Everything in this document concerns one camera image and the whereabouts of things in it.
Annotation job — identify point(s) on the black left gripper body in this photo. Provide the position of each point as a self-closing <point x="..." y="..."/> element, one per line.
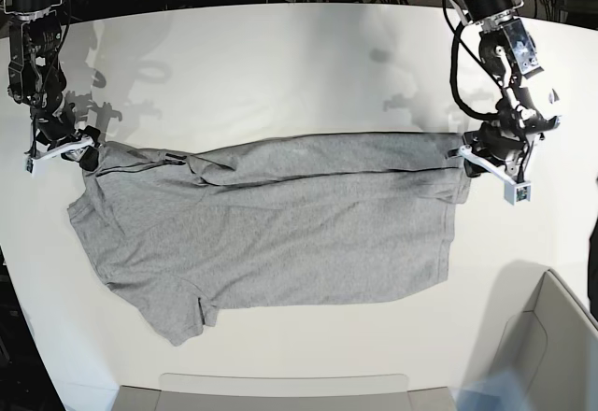
<point x="509" y="139"/>

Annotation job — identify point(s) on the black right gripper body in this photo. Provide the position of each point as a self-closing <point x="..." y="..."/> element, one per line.
<point x="53" y="129"/>

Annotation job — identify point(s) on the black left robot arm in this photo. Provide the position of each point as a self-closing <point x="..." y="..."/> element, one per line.
<point x="506" y="53"/>

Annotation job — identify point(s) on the grey T-shirt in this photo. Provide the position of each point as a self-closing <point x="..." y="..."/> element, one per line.
<point x="307" y="220"/>

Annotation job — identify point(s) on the grey cardboard box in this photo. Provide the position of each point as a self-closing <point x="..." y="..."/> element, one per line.
<point x="550" y="353"/>

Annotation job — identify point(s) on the grey plastic tray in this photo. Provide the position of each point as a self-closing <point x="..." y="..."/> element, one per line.
<point x="189" y="392"/>

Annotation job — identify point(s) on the blue transparent bag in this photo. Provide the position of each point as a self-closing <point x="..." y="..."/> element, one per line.
<point x="495" y="390"/>

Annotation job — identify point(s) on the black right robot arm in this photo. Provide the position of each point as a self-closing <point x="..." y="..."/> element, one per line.
<point x="36" y="79"/>

